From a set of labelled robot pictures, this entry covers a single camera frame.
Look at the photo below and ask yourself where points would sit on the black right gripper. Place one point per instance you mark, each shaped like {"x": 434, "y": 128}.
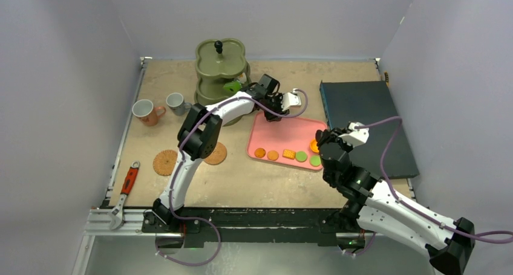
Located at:
{"x": 328, "y": 139}

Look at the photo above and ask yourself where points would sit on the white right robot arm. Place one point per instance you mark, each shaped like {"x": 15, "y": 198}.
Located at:
{"x": 375, "y": 206}

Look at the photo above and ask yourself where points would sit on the green macaron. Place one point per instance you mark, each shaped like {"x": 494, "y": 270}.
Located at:
{"x": 315, "y": 160}
{"x": 301, "y": 156}

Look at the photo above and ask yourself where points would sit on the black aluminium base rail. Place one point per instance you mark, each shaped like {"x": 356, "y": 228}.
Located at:
{"x": 323, "y": 227}

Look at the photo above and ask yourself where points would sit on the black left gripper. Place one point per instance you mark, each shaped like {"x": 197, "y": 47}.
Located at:
{"x": 279, "y": 110}

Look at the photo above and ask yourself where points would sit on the orange mug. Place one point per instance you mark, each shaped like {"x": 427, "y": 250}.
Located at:
{"x": 145, "y": 111}

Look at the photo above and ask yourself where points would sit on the pink serving tray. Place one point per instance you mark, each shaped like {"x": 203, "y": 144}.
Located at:
{"x": 288, "y": 133}

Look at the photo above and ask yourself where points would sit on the grey mug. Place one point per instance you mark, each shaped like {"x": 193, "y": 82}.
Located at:
{"x": 177, "y": 104}

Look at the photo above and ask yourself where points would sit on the yellow square cracker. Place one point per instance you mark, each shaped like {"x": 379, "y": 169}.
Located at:
{"x": 289, "y": 154}

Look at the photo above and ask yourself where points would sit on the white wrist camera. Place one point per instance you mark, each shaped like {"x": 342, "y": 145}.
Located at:
{"x": 355, "y": 134}
{"x": 290, "y": 99}

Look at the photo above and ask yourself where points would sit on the red handled tool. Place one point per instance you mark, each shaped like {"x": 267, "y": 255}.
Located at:
{"x": 130, "y": 178}

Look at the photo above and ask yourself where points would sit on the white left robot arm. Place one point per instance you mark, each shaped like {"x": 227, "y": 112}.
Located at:
{"x": 198, "y": 137}

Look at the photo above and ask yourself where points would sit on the round orange cookie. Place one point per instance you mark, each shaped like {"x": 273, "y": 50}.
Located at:
{"x": 272, "y": 155}

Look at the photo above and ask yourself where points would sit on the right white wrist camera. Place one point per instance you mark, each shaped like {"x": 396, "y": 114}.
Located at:
{"x": 355, "y": 134}

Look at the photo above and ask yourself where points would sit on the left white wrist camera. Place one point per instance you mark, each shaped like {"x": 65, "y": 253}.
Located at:
{"x": 290, "y": 99}

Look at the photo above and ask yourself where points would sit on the left woven coaster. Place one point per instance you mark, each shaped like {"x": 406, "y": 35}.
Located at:
{"x": 164, "y": 162}

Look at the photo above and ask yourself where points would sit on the green three-tier stand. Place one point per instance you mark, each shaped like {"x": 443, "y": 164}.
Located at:
{"x": 218, "y": 62}

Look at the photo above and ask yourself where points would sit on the yellow egg tart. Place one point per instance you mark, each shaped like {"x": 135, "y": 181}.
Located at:
{"x": 313, "y": 146}

